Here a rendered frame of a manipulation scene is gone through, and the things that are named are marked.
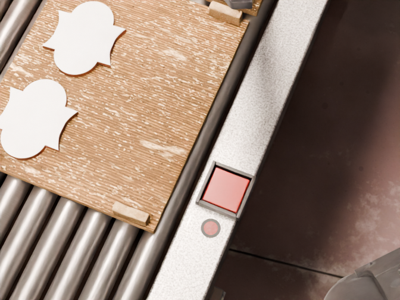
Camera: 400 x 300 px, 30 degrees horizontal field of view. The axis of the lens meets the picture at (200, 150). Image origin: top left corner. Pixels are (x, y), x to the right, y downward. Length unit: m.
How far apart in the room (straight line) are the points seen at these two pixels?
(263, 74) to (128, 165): 0.28
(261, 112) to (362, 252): 0.97
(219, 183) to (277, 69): 0.23
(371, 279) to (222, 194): 0.70
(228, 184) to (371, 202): 1.05
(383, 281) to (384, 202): 1.72
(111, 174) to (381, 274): 0.76
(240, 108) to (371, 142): 1.05
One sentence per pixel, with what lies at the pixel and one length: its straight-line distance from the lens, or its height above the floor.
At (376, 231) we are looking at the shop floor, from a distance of 2.19.
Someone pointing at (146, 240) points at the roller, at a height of 0.92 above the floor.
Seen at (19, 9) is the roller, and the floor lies 0.92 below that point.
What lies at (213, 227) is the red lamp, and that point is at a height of 0.92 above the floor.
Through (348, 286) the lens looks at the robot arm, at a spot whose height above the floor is 1.57.
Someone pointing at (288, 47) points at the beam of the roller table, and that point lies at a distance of 1.32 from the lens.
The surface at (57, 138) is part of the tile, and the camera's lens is 1.24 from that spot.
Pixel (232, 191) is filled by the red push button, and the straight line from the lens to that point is 1.20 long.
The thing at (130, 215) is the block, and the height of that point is 0.96.
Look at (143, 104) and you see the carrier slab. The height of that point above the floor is 0.94.
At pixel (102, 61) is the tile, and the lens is 1.29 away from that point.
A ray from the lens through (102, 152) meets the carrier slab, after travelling 1.23.
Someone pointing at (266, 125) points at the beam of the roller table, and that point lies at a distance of 1.26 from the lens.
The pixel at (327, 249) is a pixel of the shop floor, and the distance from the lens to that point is 2.15.
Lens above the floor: 2.07
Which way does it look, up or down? 69 degrees down
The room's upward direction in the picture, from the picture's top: 5 degrees counter-clockwise
